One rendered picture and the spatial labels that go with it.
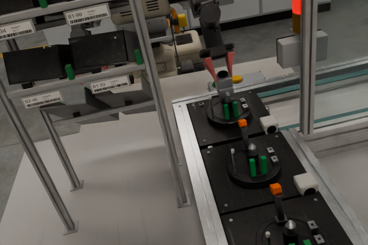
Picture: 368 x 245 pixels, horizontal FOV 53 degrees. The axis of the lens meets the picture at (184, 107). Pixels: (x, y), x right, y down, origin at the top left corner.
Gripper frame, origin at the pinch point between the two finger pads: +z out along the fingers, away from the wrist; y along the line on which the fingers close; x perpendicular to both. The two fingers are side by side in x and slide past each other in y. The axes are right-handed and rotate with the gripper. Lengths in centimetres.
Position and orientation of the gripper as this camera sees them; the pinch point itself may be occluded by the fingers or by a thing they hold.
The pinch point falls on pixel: (223, 77)
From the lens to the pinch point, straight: 111.6
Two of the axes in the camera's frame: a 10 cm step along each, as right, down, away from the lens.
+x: -0.1, 1.0, 9.9
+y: 9.7, -2.3, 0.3
